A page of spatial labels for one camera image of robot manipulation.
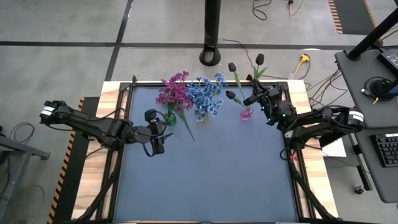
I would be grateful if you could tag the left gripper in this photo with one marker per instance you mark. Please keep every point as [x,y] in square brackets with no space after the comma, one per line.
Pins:
[147,133]

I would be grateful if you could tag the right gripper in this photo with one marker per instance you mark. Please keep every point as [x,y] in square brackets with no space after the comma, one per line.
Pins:
[276,107]

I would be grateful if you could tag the black artificial tulip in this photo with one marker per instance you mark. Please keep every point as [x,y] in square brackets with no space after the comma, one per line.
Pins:
[259,59]
[232,67]
[230,95]

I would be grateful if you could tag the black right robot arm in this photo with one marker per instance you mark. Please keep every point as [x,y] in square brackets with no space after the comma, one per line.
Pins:
[326,119]

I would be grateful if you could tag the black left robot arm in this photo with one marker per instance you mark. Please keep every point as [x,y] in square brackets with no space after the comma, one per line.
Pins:
[93,126]

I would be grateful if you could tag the green glass vase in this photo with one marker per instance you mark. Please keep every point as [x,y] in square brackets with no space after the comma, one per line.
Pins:
[170,119]

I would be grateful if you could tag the pink glass vase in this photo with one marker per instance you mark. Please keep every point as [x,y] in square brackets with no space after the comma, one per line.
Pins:
[246,114]

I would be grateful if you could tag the blue-grey table mat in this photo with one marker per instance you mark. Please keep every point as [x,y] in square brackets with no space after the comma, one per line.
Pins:
[202,199]

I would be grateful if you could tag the black floor stand pole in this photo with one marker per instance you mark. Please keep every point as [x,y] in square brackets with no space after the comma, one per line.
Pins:
[212,25]

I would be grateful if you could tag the white paper sheet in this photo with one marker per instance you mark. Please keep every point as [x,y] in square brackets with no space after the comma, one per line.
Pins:
[335,151]

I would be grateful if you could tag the black mat striped edge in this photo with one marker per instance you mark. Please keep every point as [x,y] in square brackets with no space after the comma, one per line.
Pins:
[74,174]
[351,15]

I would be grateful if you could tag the grey side desk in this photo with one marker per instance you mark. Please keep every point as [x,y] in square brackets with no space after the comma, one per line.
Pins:
[360,77]

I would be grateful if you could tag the black monitor pole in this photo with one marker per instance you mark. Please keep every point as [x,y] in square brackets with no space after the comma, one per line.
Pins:
[373,34]

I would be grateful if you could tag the black desk leg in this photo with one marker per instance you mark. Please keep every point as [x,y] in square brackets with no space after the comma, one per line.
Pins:
[362,172]

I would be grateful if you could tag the black keyboard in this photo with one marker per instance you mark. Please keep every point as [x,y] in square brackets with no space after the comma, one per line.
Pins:
[387,151]

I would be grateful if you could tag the black caster wheel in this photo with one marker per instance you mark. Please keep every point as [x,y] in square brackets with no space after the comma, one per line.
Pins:
[359,189]

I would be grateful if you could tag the grey metal stand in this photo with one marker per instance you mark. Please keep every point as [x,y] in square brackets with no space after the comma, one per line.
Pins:
[18,148]

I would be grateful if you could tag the black aluminium table frame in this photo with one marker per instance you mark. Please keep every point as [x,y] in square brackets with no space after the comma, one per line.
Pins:
[124,87]

